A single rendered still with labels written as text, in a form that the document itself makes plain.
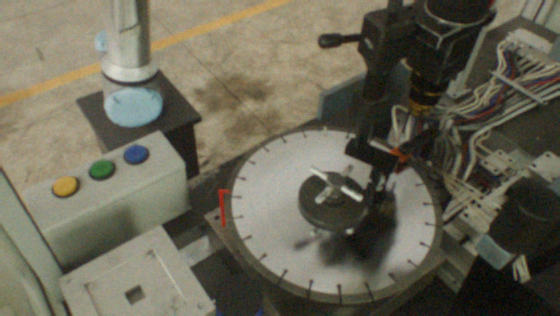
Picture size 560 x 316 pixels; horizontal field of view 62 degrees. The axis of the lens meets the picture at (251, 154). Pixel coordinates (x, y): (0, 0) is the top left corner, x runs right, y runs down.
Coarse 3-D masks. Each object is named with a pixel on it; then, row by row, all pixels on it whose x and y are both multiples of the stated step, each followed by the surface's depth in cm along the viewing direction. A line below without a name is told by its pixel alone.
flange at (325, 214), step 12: (312, 180) 78; (324, 180) 78; (348, 180) 78; (300, 192) 76; (312, 192) 76; (360, 192) 76; (300, 204) 75; (312, 204) 75; (324, 204) 74; (336, 204) 74; (348, 204) 75; (360, 204) 75; (312, 216) 73; (324, 216) 73; (336, 216) 73; (348, 216) 73; (360, 216) 73
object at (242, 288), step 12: (240, 276) 44; (228, 288) 44; (240, 288) 44; (252, 288) 44; (216, 300) 43; (228, 300) 43; (240, 300) 43; (252, 300) 43; (228, 312) 42; (240, 312) 42; (252, 312) 42
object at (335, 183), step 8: (312, 168) 75; (352, 168) 75; (320, 176) 74; (328, 176) 73; (336, 176) 73; (344, 176) 74; (328, 184) 72; (336, 184) 72; (344, 184) 72; (328, 192) 72; (336, 192) 73; (344, 192) 72; (352, 192) 71; (320, 200) 70; (360, 200) 71
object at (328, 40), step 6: (324, 36) 61; (330, 36) 61; (336, 36) 61; (342, 36) 62; (348, 36) 63; (354, 36) 63; (318, 42) 62; (324, 42) 61; (330, 42) 61; (336, 42) 61; (342, 42) 62; (348, 42) 63; (354, 42) 64; (324, 48) 62; (330, 48) 62
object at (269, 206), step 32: (256, 160) 82; (288, 160) 82; (320, 160) 82; (352, 160) 83; (256, 192) 78; (288, 192) 78; (384, 192) 78; (416, 192) 78; (256, 224) 73; (288, 224) 73; (384, 224) 73; (416, 224) 73; (256, 256) 70; (288, 256) 69; (320, 256) 69; (352, 256) 70; (384, 256) 69; (416, 256) 70; (320, 288) 66; (352, 288) 66
